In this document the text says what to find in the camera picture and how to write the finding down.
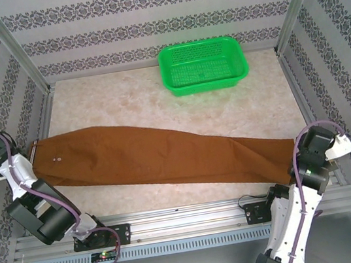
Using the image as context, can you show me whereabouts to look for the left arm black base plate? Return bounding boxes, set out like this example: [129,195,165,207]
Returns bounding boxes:
[71,222,134,253]

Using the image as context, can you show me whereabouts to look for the aluminium table side rail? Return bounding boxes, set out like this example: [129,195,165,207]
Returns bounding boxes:
[22,83,65,150]

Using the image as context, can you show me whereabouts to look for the brown long pants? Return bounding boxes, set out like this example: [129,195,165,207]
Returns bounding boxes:
[25,97,303,222]

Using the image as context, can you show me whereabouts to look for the aluminium mounting rail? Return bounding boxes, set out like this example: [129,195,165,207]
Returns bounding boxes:
[11,179,351,262]

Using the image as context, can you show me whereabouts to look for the thin black cable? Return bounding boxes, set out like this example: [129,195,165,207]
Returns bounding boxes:
[237,191,273,211]

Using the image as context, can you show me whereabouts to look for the green plastic mesh basket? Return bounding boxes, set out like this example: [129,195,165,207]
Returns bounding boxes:
[156,33,253,100]

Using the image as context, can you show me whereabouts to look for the grey slotted cable duct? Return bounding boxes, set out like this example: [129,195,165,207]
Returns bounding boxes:
[28,225,275,263]

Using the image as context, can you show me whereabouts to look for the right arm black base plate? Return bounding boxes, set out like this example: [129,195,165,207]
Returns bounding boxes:
[242,198,276,227]

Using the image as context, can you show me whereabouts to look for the aluminium frame post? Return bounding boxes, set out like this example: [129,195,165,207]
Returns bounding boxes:
[0,0,51,99]
[267,0,338,55]

